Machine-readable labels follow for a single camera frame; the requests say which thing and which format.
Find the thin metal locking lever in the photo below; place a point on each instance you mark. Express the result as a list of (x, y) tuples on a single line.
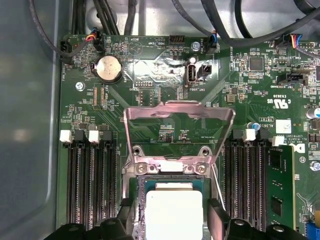
[(218, 188)]

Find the silver coin battery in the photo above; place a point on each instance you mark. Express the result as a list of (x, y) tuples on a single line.
[(108, 68)]

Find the green motherboard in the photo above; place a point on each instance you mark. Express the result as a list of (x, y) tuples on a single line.
[(75, 105)]

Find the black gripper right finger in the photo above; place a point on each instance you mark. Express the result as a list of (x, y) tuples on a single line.
[(217, 220)]

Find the silver topped CPU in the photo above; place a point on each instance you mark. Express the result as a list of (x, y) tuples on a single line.
[(172, 215)]

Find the green RAM stick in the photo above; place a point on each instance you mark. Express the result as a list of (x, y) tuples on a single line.
[(280, 180)]

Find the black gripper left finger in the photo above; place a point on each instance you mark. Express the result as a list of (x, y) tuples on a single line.
[(125, 212)]

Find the CPU socket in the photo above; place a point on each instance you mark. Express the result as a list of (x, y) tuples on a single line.
[(128, 182)]

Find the metal socket cover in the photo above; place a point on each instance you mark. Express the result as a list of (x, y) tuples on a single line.
[(180, 108)]

